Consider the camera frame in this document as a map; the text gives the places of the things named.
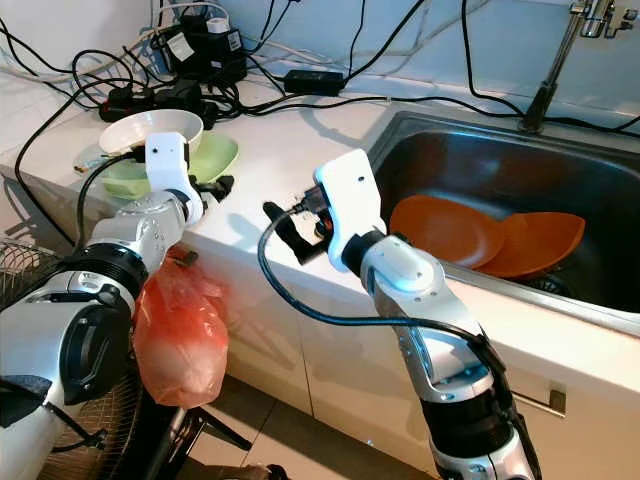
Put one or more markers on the green plate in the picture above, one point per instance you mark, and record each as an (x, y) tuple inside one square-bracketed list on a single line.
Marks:
[(215, 155)]

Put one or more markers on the white bowl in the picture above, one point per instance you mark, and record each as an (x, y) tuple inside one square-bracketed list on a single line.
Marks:
[(140, 128)]

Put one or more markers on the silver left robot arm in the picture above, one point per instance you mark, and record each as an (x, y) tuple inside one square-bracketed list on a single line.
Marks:
[(40, 330)]

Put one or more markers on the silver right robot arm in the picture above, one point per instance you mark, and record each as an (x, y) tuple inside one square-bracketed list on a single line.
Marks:
[(420, 280)]

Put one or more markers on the white kitchen cabinet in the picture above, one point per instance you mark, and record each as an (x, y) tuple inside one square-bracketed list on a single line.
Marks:
[(360, 380)]

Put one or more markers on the black power strip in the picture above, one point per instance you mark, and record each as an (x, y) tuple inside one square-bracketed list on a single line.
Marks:
[(150, 100)]

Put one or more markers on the black power adapter brick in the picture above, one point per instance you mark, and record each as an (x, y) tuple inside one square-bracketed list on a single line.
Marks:
[(205, 50)]

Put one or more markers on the small flat black adapter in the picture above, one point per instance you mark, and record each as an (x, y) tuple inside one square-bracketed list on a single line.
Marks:
[(315, 82)]

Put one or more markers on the red plastic bag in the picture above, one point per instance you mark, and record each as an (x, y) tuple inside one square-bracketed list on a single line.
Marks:
[(180, 330)]

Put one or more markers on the stainless steel sink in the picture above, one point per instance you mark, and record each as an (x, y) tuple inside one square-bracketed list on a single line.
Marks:
[(490, 170)]

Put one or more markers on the metal faucet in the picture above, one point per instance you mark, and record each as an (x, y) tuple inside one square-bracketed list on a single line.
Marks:
[(559, 70)]

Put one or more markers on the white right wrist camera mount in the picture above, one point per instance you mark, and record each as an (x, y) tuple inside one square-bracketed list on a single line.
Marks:
[(350, 195)]

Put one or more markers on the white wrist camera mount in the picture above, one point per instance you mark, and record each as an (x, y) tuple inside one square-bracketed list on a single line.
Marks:
[(350, 195), (168, 165)]

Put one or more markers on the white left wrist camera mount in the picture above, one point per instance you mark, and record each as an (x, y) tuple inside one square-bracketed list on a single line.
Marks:
[(168, 165)]

